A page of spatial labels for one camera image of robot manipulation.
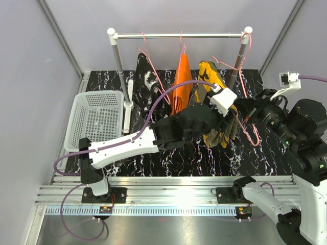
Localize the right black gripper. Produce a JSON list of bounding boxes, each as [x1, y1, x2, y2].
[[234, 89, 300, 149]]

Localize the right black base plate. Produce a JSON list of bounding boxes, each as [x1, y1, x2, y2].
[[210, 187, 239, 204]]

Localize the white perforated plastic basket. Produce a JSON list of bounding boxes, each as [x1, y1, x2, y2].
[[64, 90, 124, 152]]

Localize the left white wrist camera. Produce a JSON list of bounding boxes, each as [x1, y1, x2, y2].
[[209, 83, 237, 117]]

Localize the pink wire hanger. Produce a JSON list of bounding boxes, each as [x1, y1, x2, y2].
[[174, 31, 184, 112], [137, 31, 166, 94], [211, 31, 260, 147]]

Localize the aluminium mounting rail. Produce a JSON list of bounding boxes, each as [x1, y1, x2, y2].
[[35, 176, 300, 207]]

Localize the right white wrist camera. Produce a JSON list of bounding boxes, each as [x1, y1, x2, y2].
[[270, 71, 301, 101]]

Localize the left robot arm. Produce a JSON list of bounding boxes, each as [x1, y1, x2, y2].
[[80, 91, 237, 203]]

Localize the white and steel clothes rack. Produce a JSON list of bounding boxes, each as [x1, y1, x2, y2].
[[107, 27, 253, 133]]

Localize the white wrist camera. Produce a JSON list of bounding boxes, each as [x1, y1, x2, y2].
[[270, 71, 301, 101], [209, 83, 237, 117]]

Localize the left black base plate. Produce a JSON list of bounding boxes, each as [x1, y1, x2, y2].
[[81, 187, 127, 204]]

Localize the yellow camouflage trousers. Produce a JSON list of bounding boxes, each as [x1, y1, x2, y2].
[[194, 60, 238, 149]]

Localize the black and white trousers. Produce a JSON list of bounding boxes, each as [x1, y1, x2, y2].
[[133, 53, 162, 118]]

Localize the orange trousers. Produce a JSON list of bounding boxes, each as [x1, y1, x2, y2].
[[169, 54, 193, 115]]

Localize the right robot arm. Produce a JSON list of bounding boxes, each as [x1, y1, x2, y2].
[[231, 89, 326, 244]]

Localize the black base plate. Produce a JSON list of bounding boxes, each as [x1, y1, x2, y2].
[[210, 187, 239, 204], [81, 187, 127, 204]]

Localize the white slotted cable duct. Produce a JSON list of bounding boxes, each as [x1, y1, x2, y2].
[[45, 205, 236, 216]]

